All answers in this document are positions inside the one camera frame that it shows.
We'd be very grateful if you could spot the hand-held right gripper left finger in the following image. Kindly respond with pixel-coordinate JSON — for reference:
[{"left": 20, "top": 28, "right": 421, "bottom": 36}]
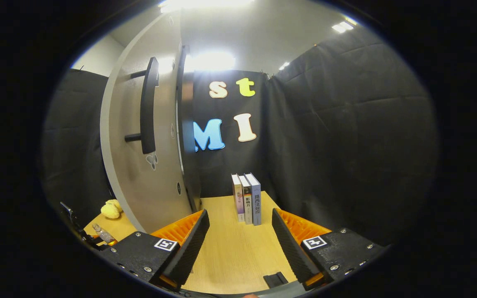
[{"left": 100, "top": 209, "right": 210, "bottom": 290}]

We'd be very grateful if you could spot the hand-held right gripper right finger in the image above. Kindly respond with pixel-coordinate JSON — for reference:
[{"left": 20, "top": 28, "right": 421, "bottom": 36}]
[{"left": 272, "top": 208, "right": 386, "bottom": 291}]

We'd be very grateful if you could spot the clear bottle with red label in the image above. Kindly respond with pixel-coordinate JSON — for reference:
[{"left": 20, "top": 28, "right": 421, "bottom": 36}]
[{"left": 92, "top": 223, "right": 115, "bottom": 244}]

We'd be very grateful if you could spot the light grey cabinet door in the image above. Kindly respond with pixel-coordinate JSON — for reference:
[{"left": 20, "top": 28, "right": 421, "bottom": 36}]
[{"left": 100, "top": 12, "right": 186, "bottom": 234}]

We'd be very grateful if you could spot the black door handle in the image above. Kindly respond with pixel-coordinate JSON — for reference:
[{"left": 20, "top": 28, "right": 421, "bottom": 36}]
[{"left": 125, "top": 57, "right": 159, "bottom": 155}]

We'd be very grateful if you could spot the cream plush toy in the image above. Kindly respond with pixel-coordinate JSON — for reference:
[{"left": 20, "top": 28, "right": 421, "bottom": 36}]
[{"left": 101, "top": 199, "right": 123, "bottom": 219}]

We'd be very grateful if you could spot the blue-grey book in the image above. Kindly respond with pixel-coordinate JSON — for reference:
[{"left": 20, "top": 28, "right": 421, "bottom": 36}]
[{"left": 245, "top": 173, "right": 262, "bottom": 226}]

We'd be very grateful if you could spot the white book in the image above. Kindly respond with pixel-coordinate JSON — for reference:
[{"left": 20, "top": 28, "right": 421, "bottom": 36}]
[{"left": 238, "top": 175, "right": 253, "bottom": 225}]

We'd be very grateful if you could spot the black backdrop cloth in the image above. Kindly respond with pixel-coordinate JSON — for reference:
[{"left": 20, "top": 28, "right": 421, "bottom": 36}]
[{"left": 42, "top": 27, "right": 440, "bottom": 245}]

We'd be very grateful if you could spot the small black bracket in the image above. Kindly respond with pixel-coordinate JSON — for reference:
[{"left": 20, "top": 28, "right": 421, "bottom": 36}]
[{"left": 263, "top": 272, "right": 289, "bottom": 289}]

